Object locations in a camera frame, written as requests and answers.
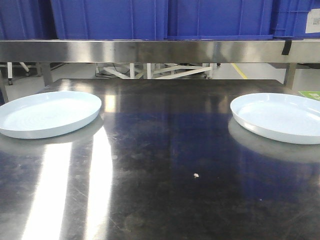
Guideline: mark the light blue plate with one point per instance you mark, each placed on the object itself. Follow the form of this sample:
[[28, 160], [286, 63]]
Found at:
[[277, 116], [49, 114]]

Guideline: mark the blue plastic bin right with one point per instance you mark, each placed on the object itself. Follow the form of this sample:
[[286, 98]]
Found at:
[[244, 20]]

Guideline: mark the blue plastic bin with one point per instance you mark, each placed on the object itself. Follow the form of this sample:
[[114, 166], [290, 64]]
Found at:
[[244, 20], [111, 19], [26, 20]]

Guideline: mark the blue plastic bin centre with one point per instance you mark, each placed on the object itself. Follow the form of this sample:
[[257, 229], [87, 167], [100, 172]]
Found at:
[[111, 19]]

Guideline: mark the black tape strip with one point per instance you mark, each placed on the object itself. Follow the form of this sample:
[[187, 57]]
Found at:
[[286, 48]]

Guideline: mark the blue plastic bin left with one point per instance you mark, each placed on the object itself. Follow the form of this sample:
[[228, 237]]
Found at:
[[26, 20]]

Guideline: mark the white paper label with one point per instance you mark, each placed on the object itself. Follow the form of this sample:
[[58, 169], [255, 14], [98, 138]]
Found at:
[[313, 21]]

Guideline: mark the white metal frame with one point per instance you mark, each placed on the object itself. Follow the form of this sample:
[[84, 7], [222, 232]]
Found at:
[[161, 71]]

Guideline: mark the stainless steel shelf rail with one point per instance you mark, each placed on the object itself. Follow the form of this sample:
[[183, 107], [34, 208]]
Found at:
[[137, 51]]

